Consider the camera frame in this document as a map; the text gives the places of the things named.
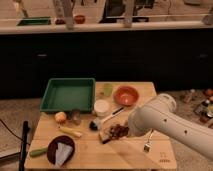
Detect black stand post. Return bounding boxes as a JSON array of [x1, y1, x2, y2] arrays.
[[18, 121, 30, 171]]

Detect silver fork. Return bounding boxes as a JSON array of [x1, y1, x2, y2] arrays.
[[144, 129, 154, 153]]

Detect green cucumber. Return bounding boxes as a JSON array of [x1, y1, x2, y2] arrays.
[[29, 148, 47, 157]]

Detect white folded napkin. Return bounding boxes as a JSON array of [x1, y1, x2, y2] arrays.
[[55, 143, 73, 167]]

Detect small metal cup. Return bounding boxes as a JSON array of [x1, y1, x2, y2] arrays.
[[71, 109, 81, 125]]

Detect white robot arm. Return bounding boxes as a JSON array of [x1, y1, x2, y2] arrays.
[[127, 93, 213, 160]]

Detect dish brush white handle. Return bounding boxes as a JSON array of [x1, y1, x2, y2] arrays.
[[89, 107, 124, 131]]

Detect white paper cup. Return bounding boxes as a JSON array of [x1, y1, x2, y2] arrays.
[[94, 99, 109, 116]]

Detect small onion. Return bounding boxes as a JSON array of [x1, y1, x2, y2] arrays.
[[55, 112, 67, 123]]

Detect background red bowl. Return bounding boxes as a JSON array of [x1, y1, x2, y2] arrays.
[[74, 15, 86, 24]]

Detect green plastic tray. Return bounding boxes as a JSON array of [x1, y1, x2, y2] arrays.
[[40, 78, 95, 113]]

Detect dark grape bunch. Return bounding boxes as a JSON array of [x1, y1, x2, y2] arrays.
[[109, 124, 129, 139]]

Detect wooden block sponge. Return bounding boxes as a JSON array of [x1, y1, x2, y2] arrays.
[[99, 127, 119, 144]]

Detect dark brown plate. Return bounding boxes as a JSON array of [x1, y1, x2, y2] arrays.
[[47, 135, 75, 164]]

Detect green translucent cup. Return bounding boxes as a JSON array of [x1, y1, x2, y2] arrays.
[[102, 83, 113, 97]]

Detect orange bowl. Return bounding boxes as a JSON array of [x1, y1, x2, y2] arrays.
[[113, 86, 139, 106]]

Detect background green tray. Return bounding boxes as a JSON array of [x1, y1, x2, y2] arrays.
[[18, 17, 51, 26]]

